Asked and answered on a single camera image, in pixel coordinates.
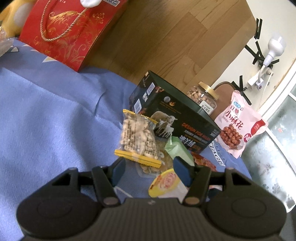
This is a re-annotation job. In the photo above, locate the red spicy snack packet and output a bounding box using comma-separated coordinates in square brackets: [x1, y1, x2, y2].
[192, 153, 217, 172]

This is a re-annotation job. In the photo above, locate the green snack packet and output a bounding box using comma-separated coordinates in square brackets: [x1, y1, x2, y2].
[165, 136, 195, 166]

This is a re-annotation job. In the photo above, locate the yellow-edged cracker packet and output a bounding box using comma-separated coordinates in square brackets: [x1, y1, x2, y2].
[114, 109, 162, 168]

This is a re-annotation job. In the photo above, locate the yellow-lid cup snack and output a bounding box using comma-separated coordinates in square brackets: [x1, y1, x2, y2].
[148, 169, 188, 202]

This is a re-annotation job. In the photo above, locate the orange nut snack packet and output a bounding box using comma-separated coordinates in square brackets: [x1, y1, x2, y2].
[135, 151, 173, 178]

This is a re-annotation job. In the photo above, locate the black sheep-print cardboard box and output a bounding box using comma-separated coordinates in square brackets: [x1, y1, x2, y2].
[129, 70, 221, 154]

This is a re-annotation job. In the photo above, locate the pink twisted snack bag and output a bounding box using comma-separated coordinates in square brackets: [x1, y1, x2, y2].
[215, 90, 268, 159]

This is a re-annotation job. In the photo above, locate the blue patterned tablecloth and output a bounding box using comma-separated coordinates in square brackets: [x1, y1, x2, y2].
[0, 38, 253, 241]

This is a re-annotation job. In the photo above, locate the glass nut jar gold lid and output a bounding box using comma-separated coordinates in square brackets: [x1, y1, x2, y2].
[187, 82, 219, 115]

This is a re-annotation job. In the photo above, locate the brown chair back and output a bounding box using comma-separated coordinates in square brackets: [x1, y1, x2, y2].
[210, 81, 235, 120]

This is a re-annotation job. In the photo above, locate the red gift bag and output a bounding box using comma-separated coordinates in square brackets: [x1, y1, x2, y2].
[19, 0, 128, 71]

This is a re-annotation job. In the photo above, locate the white lamp bulb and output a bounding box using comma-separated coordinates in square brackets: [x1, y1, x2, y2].
[262, 34, 287, 68]

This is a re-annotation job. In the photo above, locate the pastel plush toy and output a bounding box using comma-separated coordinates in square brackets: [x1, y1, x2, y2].
[80, 0, 102, 8]

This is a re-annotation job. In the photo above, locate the yellow duck plush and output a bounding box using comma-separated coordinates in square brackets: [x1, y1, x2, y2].
[1, 0, 37, 38]

